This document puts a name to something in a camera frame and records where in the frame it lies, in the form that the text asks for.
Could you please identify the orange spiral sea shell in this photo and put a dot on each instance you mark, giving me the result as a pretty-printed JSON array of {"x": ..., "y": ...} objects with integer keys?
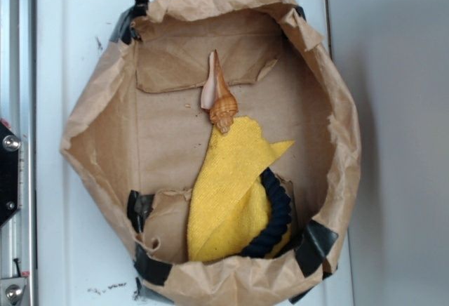
[{"x": 216, "y": 97}]

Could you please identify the yellow microfiber cloth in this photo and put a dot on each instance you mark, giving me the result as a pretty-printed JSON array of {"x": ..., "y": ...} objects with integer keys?
[{"x": 229, "y": 206}]

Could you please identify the brown paper bag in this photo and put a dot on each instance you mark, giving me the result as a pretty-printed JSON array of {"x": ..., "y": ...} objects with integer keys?
[{"x": 138, "y": 137}]

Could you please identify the white plastic tray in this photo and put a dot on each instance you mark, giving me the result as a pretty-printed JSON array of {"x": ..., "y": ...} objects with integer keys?
[{"x": 81, "y": 260}]

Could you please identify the black bracket with bolts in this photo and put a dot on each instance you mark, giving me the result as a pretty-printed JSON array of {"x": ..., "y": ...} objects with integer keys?
[{"x": 10, "y": 165}]

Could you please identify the metal rail frame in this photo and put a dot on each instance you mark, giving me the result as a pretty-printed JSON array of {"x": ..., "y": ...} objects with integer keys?
[{"x": 18, "y": 104}]

